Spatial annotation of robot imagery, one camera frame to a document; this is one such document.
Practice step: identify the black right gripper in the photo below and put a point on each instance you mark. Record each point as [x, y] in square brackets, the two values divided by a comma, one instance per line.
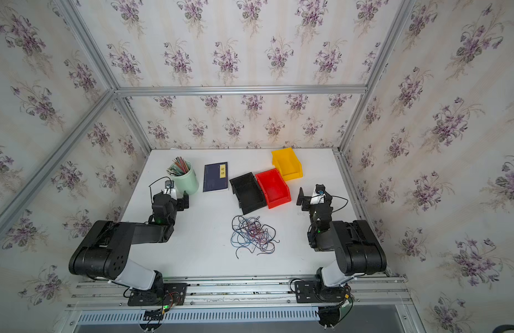
[309, 200]

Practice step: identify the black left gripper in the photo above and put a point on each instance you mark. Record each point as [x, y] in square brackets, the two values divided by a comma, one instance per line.
[181, 202]

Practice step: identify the black plastic bin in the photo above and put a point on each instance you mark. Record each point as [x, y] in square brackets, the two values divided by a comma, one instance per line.
[248, 192]

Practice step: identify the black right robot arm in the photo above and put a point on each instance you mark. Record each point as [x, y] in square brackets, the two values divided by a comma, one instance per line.
[356, 248]

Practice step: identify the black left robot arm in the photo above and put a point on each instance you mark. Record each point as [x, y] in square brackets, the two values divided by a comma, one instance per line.
[104, 252]

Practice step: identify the green pen cup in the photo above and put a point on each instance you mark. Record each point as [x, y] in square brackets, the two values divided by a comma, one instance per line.
[187, 183]

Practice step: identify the red plastic bin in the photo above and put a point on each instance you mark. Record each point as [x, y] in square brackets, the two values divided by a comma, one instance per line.
[275, 189]

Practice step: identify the coloured pencils bundle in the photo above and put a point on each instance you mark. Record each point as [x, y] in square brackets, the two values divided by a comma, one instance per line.
[179, 167]

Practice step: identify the dark blue book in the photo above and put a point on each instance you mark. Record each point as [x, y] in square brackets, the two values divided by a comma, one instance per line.
[216, 177]

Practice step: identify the yellow plastic bin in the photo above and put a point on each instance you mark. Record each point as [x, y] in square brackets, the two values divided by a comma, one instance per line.
[287, 163]

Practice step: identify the white ventilation grille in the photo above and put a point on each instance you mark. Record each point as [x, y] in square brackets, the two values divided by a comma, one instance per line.
[203, 315]

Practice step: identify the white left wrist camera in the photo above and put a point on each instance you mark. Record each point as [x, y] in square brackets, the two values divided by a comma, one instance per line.
[169, 189]

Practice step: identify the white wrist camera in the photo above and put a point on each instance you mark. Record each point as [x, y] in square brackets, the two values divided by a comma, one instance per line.
[169, 189]
[319, 195]

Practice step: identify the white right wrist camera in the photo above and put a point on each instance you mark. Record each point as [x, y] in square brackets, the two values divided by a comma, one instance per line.
[319, 195]

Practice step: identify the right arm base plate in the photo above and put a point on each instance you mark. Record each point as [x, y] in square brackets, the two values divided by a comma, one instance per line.
[310, 291]

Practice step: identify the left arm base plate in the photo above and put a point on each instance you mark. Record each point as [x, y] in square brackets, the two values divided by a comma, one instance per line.
[173, 294]

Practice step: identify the aluminium rail frame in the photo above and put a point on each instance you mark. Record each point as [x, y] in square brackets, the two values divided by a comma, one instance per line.
[239, 291]

